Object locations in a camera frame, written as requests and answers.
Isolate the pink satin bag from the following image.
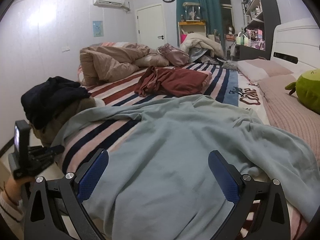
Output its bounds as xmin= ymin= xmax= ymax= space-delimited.
xmin=157 ymin=43 xmax=189 ymax=67

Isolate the person's left hand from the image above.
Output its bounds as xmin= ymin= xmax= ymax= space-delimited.
xmin=4 ymin=176 xmax=35 ymax=206

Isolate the white wall air conditioner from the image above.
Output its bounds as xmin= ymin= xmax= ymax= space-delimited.
xmin=93 ymin=0 xmax=131 ymax=11

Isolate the dark red folded garment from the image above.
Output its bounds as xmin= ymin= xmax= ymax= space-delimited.
xmin=135 ymin=66 xmax=212 ymax=98

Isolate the mannequin head with wig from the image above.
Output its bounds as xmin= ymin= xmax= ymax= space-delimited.
xmin=226 ymin=24 xmax=235 ymax=35

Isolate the white bedroom door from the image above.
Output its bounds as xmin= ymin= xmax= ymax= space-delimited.
xmin=136 ymin=4 xmax=166 ymax=49

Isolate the olive brown garment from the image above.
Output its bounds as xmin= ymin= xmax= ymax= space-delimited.
xmin=29 ymin=97 xmax=105 ymax=147

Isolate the teal window curtain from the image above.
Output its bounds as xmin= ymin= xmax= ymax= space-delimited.
xmin=176 ymin=0 xmax=225 ymax=47

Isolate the dark navy clothing pile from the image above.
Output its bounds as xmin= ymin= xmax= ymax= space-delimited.
xmin=21 ymin=76 xmax=91 ymax=129

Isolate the light blue sweater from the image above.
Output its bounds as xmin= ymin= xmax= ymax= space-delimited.
xmin=51 ymin=94 xmax=320 ymax=240

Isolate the glass display case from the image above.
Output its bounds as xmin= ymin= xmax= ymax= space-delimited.
xmin=182 ymin=2 xmax=201 ymax=22

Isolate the beige crumpled duvet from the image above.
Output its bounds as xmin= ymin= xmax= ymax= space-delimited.
xmin=78 ymin=42 xmax=170 ymax=86

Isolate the dark tall bookshelf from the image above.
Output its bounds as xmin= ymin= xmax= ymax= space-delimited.
xmin=238 ymin=0 xmax=280 ymax=60

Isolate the cream blanket pile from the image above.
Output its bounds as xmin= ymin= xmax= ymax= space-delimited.
xmin=180 ymin=33 xmax=224 ymax=63

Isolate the striped fleece bed blanket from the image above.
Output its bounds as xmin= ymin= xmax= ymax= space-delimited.
xmin=53 ymin=61 xmax=311 ymax=240

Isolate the pink ribbed pillow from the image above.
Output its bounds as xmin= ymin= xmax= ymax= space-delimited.
xmin=258 ymin=74 xmax=320 ymax=161

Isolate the yellow small shelf unit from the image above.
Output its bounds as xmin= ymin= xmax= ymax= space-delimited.
xmin=177 ymin=21 xmax=207 ymax=45

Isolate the green avocado plush toy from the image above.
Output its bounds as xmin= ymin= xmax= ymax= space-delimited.
xmin=285 ymin=69 xmax=320 ymax=114

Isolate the blue wall poster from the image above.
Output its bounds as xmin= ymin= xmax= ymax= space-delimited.
xmin=93 ymin=21 xmax=104 ymax=37

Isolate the white bed headboard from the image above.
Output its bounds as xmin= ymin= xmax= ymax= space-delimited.
xmin=271 ymin=18 xmax=319 ymax=73

